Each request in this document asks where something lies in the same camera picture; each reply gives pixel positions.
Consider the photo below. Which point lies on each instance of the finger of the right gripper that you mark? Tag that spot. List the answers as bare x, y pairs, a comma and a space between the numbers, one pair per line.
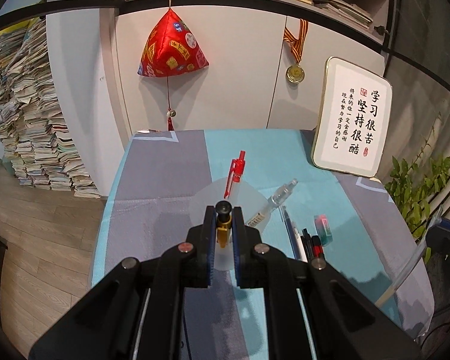
441, 228

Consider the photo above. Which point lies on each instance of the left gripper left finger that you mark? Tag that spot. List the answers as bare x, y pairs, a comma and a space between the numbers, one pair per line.
136, 310

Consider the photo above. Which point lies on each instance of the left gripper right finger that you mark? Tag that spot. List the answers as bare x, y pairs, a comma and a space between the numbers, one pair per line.
312, 310

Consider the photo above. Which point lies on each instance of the slim white pen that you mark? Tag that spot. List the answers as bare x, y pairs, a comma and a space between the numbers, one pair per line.
300, 246

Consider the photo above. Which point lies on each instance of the teal pink eraser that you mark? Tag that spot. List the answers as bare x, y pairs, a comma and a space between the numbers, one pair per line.
322, 227

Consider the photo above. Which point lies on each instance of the blue translucent pen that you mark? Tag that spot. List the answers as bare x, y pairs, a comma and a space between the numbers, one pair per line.
289, 232

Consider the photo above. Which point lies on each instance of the black pen yellow band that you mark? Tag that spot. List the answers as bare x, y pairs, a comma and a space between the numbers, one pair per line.
223, 222

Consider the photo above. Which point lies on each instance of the frosted translucent pen cup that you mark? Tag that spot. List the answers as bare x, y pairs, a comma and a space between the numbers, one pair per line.
244, 196

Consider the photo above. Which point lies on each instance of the clear gel pen grey grip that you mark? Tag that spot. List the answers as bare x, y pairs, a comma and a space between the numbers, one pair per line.
273, 202

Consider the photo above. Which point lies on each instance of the red retractable pen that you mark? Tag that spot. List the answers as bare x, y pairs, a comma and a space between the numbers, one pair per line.
233, 180

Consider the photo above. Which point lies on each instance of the green potted plant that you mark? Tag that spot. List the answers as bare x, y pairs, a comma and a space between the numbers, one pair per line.
412, 184

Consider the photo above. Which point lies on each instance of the teal grey table cloth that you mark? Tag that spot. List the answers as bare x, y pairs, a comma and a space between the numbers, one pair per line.
165, 181

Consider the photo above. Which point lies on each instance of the framed calligraphy sign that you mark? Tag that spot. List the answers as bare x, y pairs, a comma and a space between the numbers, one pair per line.
353, 119

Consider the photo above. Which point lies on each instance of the stack of books and papers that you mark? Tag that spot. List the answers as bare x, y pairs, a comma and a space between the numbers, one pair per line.
33, 131

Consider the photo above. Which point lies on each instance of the gold medal striped ribbon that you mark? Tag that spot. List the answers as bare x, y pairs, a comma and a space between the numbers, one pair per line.
295, 73

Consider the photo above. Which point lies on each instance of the red hanging zongzi ornament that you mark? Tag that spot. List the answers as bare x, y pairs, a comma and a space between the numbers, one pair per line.
171, 50

